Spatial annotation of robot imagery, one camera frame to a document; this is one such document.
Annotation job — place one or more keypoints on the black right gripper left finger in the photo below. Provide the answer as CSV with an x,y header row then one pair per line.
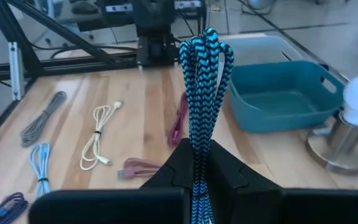
x,y
120,208

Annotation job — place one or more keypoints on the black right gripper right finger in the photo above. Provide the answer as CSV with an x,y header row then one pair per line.
x,y
291,208

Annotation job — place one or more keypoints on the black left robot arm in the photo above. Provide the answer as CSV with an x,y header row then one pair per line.
x,y
155,37

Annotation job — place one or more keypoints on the metal table lamp white bulb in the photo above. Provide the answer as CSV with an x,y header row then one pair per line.
x,y
350,124

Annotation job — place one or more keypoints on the teal plastic bin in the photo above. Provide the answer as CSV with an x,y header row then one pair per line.
x,y
278,105

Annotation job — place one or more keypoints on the white plastic bin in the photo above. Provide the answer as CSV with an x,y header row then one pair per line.
x,y
259,49

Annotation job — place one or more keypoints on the black aluminium table frame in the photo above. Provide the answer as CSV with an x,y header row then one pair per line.
x,y
57,67

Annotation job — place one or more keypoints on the silver aluminium bracket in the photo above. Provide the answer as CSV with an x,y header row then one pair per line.
x,y
15,71

